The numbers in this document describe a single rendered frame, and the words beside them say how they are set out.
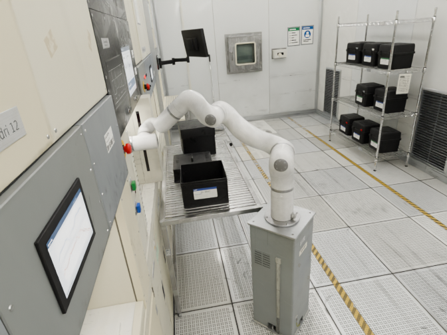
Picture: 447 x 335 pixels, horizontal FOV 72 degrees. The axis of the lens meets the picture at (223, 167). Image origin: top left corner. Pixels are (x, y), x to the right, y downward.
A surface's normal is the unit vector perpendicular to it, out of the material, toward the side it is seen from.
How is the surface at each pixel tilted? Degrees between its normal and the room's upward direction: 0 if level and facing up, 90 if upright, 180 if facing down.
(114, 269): 90
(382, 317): 0
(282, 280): 90
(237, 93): 90
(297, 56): 90
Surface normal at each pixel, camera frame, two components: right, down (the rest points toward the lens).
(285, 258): -0.59, 0.37
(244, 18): 0.16, 0.40
